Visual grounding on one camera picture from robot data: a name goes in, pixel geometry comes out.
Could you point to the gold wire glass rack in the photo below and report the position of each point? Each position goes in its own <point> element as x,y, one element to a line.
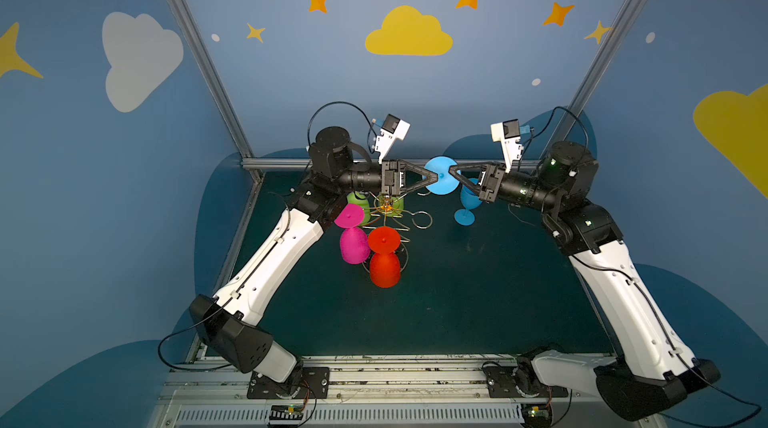
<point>409,221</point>

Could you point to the pink wine glass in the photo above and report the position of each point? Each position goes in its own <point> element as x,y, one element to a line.
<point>353,241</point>

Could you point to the green circuit board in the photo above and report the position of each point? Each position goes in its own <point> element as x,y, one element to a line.
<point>536,416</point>
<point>291,414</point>

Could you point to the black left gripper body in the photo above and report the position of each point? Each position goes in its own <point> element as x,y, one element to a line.
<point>390,177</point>

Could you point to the green wine glass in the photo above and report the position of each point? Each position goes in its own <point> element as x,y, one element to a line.
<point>389,205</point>
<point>361,199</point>

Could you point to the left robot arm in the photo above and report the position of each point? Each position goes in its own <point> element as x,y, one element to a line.
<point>228,320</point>

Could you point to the left green circuit board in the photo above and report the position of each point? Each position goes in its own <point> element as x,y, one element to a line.
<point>291,414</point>

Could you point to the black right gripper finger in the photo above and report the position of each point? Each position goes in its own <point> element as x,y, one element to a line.
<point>468,179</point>
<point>479,166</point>

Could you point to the blue wine glass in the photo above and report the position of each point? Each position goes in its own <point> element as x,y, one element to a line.
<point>465,216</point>
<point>446,183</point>

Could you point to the green wine glass rear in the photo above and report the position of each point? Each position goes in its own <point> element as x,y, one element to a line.
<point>389,205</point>

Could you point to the green wine glass front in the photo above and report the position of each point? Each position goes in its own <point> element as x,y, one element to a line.
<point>361,199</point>

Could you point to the right green circuit board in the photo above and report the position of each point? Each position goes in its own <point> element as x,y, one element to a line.
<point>536,416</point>

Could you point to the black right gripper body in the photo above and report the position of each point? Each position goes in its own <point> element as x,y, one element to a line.
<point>492,182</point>

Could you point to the aluminium frame rails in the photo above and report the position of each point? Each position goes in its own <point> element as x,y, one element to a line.
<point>624,20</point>

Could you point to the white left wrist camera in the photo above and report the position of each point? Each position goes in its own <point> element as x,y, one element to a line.
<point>392,129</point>

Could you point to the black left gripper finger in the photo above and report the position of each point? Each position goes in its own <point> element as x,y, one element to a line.
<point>419,169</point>
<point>421,188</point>

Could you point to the red wine glass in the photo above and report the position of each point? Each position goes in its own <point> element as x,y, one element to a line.
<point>384,267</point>

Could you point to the metal base rail platform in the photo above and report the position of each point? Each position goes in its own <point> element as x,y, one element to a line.
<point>369,391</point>

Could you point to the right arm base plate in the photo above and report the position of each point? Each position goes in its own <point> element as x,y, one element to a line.
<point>514,382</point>

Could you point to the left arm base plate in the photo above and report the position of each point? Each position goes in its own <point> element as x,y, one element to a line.
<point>303,382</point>

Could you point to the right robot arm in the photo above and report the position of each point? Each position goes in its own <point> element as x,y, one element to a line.
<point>653,369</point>

